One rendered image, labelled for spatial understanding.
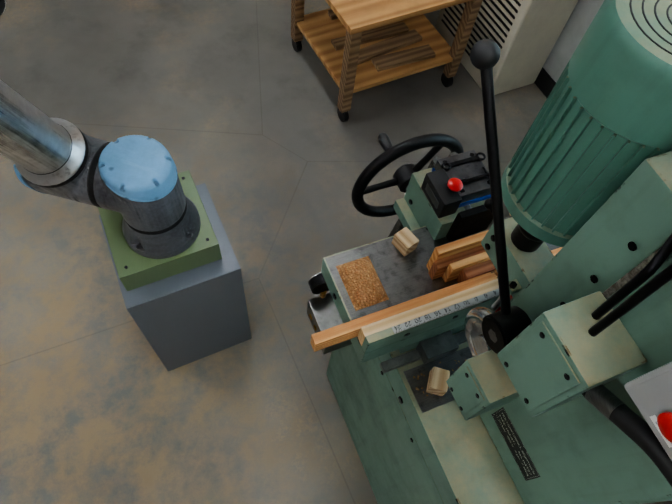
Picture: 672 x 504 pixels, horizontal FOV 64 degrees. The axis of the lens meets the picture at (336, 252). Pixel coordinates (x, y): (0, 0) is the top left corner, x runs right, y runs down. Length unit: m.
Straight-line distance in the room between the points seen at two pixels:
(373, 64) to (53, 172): 1.61
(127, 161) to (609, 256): 0.93
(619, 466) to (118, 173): 1.02
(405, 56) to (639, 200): 1.97
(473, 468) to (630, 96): 0.71
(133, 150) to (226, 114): 1.30
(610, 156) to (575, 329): 0.20
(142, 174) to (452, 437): 0.81
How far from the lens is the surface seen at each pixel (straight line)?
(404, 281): 1.05
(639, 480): 0.79
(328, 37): 2.60
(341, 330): 0.95
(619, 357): 0.65
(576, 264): 0.76
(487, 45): 0.68
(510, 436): 1.02
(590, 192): 0.72
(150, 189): 1.19
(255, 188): 2.24
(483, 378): 0.82
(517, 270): 0.94
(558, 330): 0.63
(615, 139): 0.66
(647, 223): 0.66
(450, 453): 1.08
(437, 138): 1.21
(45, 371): 2.06
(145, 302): 1.44
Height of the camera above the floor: 1.83
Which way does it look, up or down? 61 degrees down
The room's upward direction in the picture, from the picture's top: 10 degrees clockwise
